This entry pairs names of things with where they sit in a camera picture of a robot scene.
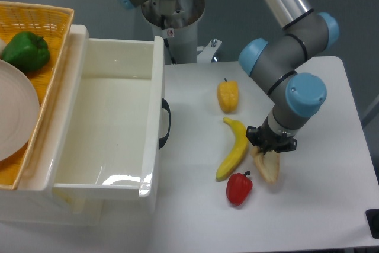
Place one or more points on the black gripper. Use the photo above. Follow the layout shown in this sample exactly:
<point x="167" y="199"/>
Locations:
<point x="265" y="139"/>

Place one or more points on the triangle toast bread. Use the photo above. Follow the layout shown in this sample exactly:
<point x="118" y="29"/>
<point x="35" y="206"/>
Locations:
<point x="268" y="165"/>

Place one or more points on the yellow banana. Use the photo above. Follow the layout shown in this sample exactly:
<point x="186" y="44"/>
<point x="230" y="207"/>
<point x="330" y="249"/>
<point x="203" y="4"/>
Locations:
<point x="238" y="151"/>

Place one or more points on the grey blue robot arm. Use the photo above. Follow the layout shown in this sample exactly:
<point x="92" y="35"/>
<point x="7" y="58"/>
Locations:
<point x="273" y="66"/>

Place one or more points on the red bell pepper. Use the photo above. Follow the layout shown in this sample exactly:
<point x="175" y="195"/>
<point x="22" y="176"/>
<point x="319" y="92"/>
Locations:
<point x="238" y="188"/>

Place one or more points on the yellow bell pepper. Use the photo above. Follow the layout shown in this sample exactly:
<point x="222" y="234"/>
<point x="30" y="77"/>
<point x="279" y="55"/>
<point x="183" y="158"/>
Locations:
<point x="228" y="95"/>

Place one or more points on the black object at table edge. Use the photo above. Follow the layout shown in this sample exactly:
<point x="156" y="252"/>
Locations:
<point x="372" y="216"/>

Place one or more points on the white plastic drawer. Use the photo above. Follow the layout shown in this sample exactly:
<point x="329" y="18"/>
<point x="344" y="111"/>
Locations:
<point x="111" y="147"/>

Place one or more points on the white drawer cabinet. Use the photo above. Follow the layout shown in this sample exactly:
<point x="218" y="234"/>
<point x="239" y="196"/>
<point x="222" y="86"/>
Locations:
<point x="36" y="199"/>

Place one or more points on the beige round plate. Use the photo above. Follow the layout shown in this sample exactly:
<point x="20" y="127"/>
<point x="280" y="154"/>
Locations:
<point x="19" y="109"/>

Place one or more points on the green bell pepper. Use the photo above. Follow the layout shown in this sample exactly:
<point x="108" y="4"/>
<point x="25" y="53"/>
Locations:
<point x="27" y="51"/>

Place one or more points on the white metal mounting bracket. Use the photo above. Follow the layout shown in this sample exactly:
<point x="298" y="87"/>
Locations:
<point x="209" y="53"/>

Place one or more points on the black drawer handle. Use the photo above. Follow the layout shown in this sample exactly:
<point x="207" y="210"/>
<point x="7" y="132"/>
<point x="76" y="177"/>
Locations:
<point x="166" y="124"/>

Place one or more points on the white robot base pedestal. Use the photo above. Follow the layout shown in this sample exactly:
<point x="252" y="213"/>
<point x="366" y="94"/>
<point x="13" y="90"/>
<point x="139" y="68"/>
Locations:
<point x="176" y="21"/>

